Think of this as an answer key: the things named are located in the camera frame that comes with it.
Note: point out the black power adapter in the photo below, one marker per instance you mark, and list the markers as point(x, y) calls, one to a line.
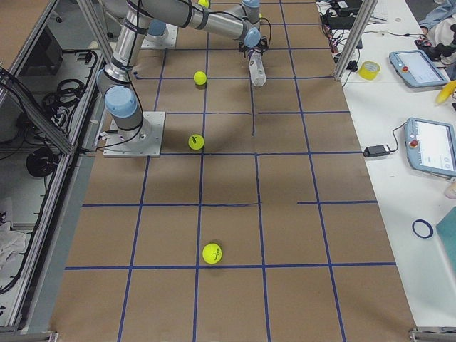
point(376, 151)

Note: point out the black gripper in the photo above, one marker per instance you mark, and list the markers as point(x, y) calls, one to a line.
point(251, 49)

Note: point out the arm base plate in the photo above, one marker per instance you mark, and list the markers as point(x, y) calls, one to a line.
point(160, 36)
point(140, 143)

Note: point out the teal box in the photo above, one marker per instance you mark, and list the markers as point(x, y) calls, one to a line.
point(446, 232)

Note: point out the aluminium frame post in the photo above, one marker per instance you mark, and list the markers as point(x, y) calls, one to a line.
point(360, 23)

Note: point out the nearest yellow tennis ball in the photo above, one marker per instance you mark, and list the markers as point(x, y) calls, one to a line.
point(212, 253)

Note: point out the yellow tape roll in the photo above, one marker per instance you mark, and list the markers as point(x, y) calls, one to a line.
point(369, 70)

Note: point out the near teach pendant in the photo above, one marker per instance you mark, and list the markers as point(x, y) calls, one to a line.
point(430, 146)

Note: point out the far teach pendant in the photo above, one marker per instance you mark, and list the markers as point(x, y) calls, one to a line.
point(416, 69)

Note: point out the teach pendant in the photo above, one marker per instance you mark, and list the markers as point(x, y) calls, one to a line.
point(430, 146)
point(416, 69)

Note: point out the far left-side yellow tennis ball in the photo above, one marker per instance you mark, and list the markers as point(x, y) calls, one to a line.
point(204, 3)

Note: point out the centre yellow tennis ball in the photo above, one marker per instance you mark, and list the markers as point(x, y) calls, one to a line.
point(200, 78)

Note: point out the yellow banana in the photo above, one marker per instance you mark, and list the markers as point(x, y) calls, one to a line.
point(445, 93)

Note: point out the right-side yellow tennis ball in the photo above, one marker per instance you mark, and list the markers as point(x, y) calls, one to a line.
point(196, 142)

